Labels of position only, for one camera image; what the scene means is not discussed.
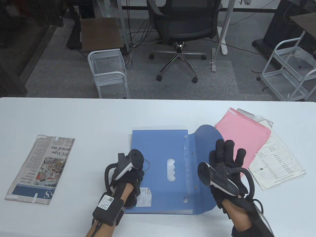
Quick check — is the person's right hand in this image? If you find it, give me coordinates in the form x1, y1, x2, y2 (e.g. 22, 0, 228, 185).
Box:
209, 139, 249, 215

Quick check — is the person's left hand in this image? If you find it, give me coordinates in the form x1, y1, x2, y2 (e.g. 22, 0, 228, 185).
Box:
110, 168, 145, 208

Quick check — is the pink paper envelope material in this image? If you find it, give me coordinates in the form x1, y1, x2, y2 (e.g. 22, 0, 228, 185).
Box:
214, 108, 272, 166

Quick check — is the blue accordion folder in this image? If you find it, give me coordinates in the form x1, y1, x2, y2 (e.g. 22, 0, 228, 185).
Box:
123, 125, 224, 215

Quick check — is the grey photo newspaper material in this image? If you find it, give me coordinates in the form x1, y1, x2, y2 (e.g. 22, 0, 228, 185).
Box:
237, 108, 274, 129

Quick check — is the white printed chart sheet material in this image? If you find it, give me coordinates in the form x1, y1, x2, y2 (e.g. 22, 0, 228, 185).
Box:
248, 120, 307, 191

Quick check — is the colour photo newspaper material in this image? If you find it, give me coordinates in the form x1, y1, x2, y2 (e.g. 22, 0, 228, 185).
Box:
4, 135, 76, 205

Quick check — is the person's left forearm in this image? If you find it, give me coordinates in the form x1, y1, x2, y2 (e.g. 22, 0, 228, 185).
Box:
85, 183, 135, 237

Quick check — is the white black left hand controller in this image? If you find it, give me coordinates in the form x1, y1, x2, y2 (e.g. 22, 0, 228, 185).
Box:
105, 149, 145, 192

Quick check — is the white black hand controller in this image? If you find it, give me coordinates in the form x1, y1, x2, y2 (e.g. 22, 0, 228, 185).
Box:
197, 162, 256, 196
105, 149, 145, 192

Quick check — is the white black right hand controller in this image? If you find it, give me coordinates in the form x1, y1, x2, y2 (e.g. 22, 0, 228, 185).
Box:
197, 162, 256, 196

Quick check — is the white desk leg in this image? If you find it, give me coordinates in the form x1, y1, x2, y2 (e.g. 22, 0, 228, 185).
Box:
216, 0, 236, 55

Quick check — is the clear plastic bag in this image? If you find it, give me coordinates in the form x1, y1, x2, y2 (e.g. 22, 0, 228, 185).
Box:
284, 47, 316, 68

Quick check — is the black mesh office chair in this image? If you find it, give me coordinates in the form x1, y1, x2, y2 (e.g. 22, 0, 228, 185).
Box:
147, 0, 222, 83

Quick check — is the brown wooden side table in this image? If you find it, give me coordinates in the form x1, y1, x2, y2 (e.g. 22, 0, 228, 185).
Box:
81, 17, 124, 51

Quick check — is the brown desk corner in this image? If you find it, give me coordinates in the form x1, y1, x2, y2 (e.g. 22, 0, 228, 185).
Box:
289, 12, 316, 32

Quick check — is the black metal stand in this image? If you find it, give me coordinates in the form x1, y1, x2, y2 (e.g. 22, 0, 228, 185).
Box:
66, 0, 82, 50

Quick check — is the black left wrist strap unit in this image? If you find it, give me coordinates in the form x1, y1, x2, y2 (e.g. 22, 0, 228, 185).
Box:
93, 193, 124, 226

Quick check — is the black wrist strap unit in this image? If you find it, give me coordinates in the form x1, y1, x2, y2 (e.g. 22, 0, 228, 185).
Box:
93, 193, 124, 226
231, 196, 275, 237

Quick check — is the black right wrist strap unit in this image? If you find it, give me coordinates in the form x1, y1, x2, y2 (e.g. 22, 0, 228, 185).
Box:
231, 196, 275, 237

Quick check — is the large white wire cart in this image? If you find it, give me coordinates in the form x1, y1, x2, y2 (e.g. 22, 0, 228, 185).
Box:
257, 31, 316, 101

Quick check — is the small white wire cart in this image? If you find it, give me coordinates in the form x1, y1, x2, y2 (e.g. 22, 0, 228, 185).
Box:
88, 49, 130, 99

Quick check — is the dark pedestal base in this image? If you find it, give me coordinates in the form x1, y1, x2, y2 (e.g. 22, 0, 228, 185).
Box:
252, 0, 316, 56

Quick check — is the black floor cable bundle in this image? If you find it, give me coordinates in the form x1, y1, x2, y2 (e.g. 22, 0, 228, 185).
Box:
123, 15, 163, 67

